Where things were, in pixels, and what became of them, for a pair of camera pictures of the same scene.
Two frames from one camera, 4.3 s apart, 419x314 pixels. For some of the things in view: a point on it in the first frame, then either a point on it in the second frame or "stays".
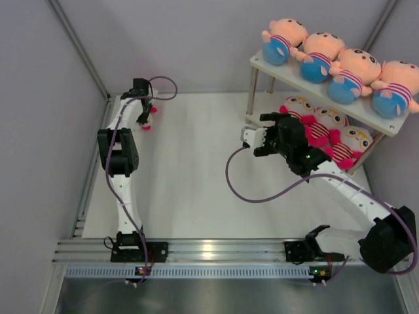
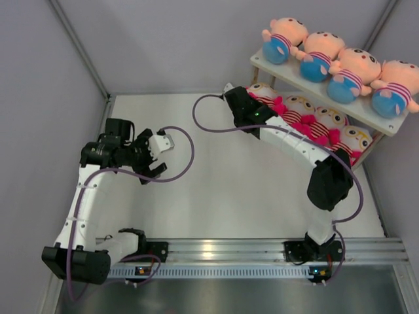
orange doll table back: (283, 39) stays
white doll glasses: (347, 146) stays
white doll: (304, 110) stays
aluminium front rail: (340, 250) stays
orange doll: (399, 82) stays
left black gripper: (144, 119) to (144, 169)
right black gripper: (267, 150) to (259, 104)
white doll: (153, 122) to (266, 94)
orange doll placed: (359, 69) stays
